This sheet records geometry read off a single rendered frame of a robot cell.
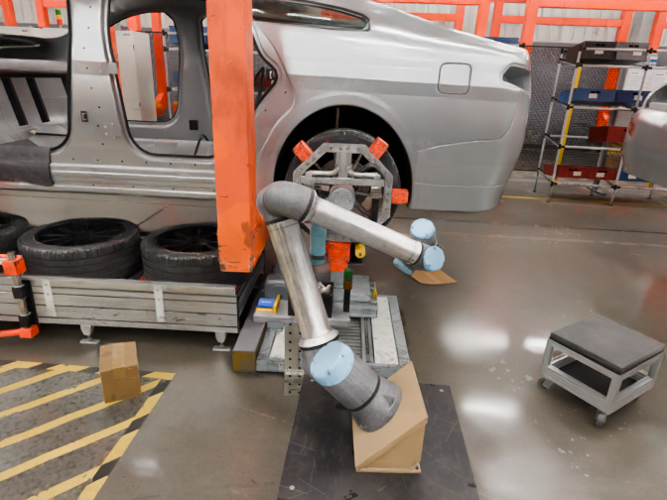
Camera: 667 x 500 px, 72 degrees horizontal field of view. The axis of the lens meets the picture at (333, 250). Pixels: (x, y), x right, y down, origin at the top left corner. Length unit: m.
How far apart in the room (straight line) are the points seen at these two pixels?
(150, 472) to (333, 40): 2.17
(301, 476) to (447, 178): 1.79
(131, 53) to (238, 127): 4.89
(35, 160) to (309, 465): 2.40
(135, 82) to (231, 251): 4.89
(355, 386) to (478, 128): 1.69
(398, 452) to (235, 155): 1.41
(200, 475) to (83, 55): 2.22
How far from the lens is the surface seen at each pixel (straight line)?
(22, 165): 3.26
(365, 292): 2.83
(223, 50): 2.15
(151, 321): 2.72
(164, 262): 2.67
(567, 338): 2.46
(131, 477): 2.09
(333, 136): 2.55
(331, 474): 1.58
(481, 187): 2.77
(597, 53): 6.76
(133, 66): 6.95
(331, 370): 1.47
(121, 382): 2.40
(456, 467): 1.67
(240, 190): 2.20
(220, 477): 2.00
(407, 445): 1.54
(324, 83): 2.60
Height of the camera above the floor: 1.45
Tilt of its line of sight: 21 degrees down
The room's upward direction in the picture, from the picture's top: 2 degrees clockwise
